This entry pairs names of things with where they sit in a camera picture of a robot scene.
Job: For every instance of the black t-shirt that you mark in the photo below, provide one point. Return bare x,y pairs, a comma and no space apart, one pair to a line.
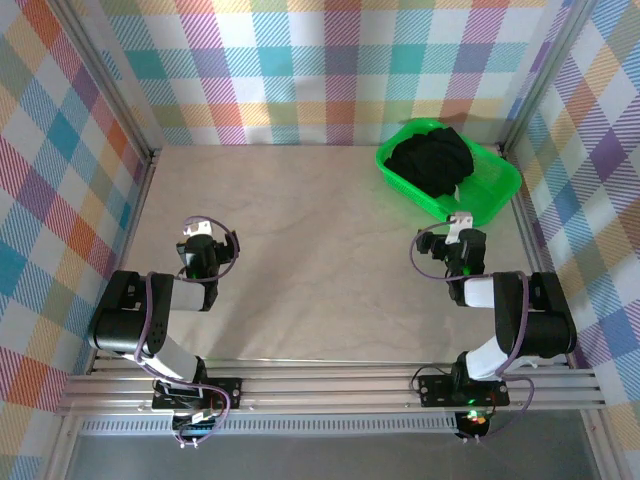
430,160

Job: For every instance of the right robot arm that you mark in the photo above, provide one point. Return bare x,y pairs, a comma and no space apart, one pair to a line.
545,320

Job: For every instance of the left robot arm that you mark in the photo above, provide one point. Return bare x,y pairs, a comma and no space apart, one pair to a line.
115,320

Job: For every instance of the green plastic basket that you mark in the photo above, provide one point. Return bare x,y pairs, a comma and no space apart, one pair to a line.
500,175

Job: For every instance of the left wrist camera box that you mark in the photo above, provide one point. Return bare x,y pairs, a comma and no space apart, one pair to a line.
196,230

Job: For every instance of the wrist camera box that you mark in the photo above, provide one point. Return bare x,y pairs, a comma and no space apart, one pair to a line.
459,225
196,230

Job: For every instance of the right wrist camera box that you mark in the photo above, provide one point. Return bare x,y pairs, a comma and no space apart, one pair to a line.
459,225

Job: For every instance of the aluminium side frame rail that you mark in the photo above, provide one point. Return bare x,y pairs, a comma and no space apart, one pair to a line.
532,235
131,240

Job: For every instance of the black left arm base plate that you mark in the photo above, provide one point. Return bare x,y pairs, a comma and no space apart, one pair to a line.
225,392

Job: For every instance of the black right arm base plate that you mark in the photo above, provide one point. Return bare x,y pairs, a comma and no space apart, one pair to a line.
435,390

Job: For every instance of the aluminium front frame rail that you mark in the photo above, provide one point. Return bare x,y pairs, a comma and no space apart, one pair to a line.
325,392

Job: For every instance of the aluminium frame post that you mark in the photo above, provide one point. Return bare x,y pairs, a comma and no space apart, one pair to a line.
100,70
550,65

